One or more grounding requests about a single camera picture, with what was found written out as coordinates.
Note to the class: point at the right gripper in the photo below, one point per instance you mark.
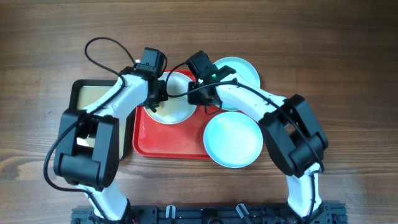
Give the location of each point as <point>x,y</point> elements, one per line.
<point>196,99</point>

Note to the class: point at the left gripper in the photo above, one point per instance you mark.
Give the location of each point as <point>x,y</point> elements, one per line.
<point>163,97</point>

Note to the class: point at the white round plate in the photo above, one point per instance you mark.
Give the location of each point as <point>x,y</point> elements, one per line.
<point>174,110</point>

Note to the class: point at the light blue plate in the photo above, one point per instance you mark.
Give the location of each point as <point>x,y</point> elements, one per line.
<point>242,67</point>
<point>233,140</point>

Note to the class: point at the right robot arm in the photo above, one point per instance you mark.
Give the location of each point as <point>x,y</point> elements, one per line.
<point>293,136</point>

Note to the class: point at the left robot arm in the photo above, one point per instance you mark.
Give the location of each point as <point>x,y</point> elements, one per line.
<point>87,148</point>

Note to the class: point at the red plastic tray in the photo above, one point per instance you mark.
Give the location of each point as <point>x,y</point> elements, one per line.
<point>174,141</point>

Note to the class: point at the black tray with water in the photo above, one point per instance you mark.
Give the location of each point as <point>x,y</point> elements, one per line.
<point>85,92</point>

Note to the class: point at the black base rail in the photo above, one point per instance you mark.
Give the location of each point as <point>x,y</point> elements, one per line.
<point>269,213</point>

